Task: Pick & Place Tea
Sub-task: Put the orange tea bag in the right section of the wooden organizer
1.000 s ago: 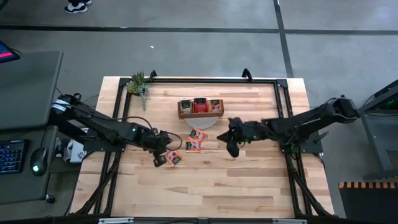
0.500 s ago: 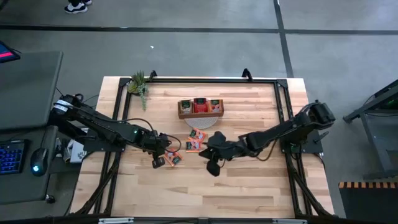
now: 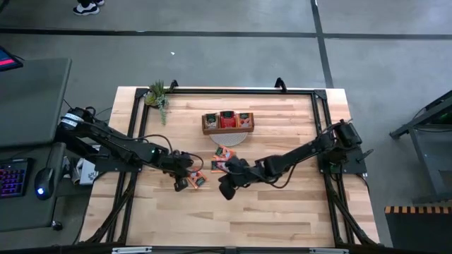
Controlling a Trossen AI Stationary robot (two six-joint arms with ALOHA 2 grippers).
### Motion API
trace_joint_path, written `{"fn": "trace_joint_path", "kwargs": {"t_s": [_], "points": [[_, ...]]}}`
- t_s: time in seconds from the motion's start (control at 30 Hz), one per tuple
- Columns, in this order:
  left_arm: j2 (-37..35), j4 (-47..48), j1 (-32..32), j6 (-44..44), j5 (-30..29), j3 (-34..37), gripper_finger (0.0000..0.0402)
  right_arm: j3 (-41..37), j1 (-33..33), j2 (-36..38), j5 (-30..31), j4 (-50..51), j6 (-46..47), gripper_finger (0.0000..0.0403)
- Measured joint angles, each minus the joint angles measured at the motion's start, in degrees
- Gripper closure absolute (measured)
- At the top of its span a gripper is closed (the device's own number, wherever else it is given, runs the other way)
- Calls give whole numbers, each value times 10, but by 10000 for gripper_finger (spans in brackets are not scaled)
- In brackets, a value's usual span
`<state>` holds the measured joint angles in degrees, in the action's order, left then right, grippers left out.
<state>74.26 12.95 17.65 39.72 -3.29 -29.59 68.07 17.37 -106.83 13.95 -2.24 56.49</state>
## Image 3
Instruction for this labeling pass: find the black metal stand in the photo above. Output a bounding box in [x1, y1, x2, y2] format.
[389, 90, 452, 205]

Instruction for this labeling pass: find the dark computer screen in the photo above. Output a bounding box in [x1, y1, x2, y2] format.
[0, 45, 24, 73]

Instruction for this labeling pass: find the potted green succulent plant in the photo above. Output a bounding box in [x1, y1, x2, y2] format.
[143, 79, 170, 126]

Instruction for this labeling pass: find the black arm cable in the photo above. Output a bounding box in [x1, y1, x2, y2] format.
[268, 165, 297, 190]
[139, 133, 206, 174]

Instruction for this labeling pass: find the black case with striped edge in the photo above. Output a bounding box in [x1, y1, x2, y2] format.
[383, 205, 452, 254]

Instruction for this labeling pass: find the wooden three-compartment tea box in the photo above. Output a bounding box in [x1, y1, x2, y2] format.
[201, 111, 255, 135]

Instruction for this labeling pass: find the black aluminium table frame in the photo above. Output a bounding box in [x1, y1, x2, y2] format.
[79, 79, 381, 248]

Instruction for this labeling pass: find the white printed carton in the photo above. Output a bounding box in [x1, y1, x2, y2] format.
[72, 157, 100, 186]

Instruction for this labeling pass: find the red strawberry tea packet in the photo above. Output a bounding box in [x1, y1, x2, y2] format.
[220, 110, 237, 128]

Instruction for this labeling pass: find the dark grey desk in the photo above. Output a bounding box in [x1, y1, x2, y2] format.
[0, 57, 73, 233]

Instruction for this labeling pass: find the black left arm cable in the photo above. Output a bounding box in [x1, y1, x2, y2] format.
[139, 133, 206, 174]

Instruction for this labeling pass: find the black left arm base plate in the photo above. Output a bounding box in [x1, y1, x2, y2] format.
[94, 144, 146, 173]

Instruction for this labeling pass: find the backlit black keyboard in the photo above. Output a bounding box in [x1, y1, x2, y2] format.
[0, 157, 32, 199]

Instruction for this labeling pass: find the black computer mouse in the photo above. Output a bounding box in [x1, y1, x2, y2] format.
[34, 167, 56, 201]

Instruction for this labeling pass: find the silver metal bracket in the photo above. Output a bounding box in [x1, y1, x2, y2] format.
[112, 246, 153, 254]
[309, 248, 350, 254]

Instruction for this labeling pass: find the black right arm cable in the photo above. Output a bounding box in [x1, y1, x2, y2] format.
[268, 165, 297, 190]

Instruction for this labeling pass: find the white round plate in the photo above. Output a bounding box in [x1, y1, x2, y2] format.
[208, 133, 249, 147]

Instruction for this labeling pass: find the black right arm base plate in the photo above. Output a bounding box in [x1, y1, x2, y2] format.
[317, 146, 368, 176]

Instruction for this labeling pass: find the beige vanilla tea packet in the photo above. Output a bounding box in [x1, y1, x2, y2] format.
[204, 113, 219, 130]

